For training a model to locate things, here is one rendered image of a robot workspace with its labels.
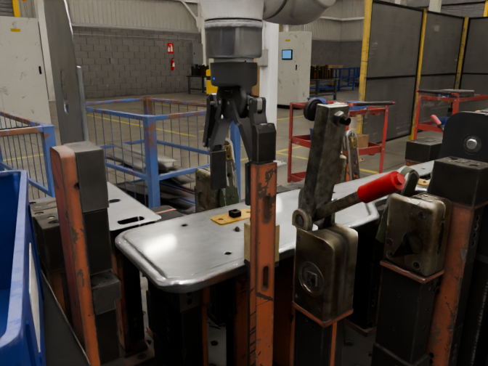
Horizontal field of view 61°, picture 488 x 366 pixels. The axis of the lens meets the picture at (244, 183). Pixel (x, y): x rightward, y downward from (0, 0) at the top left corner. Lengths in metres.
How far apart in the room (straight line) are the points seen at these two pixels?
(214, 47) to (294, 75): 10.71
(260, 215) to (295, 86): 10.87
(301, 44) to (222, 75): 10.69
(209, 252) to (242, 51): 0.30
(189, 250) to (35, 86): 8.19
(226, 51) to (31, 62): 8.13
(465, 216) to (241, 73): 0.40
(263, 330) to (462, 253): 0.34
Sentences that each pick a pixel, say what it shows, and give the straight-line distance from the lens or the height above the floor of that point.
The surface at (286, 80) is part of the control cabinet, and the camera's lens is 11.51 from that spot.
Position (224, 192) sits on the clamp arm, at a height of 1.01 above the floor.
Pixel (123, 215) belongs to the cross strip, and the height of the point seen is 1.00.
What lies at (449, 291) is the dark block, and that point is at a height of 0.91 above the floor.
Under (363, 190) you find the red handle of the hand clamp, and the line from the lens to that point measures 0.49.
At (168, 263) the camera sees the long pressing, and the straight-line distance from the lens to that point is 0.58.
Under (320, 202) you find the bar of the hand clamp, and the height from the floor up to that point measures 1.09.
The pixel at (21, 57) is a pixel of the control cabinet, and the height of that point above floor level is 1.33.
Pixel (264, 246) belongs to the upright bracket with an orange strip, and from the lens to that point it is 0.50.
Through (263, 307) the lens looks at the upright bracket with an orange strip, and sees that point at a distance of 0.54.
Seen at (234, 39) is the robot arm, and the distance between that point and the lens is 0.64.
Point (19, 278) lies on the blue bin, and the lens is 0.24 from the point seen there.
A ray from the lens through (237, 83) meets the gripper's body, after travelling 0.65.
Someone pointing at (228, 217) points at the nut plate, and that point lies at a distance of 0.72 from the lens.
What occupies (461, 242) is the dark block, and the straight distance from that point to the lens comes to 0.72.
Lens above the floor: 1.27
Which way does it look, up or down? 17 degrees down
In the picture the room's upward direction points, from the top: straight up
